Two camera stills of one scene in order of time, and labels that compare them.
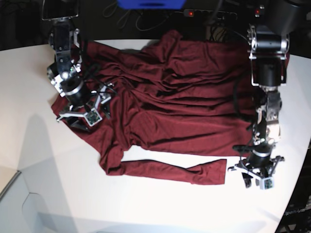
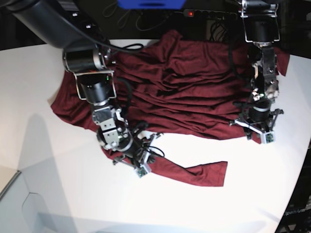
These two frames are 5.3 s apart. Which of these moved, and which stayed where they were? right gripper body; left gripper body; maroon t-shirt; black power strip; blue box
Moved: maroon t-shirt; left gripper body; right gripper body
Stayed: black power strip; blue box
